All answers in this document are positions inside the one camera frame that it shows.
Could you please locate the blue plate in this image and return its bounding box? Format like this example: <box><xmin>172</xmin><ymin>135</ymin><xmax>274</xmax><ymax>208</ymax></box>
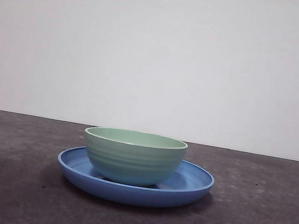
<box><xmin>52</xmin><ymin>139</ymin><xmax>218</xmax><ymax>218</ymax></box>

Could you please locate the green ribbed bowl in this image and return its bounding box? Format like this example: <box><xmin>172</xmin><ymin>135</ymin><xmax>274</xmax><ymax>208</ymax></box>
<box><xmin>76</xmin><ymin>123</ymin><xmax>190</xmax><ymax>193</ymax></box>

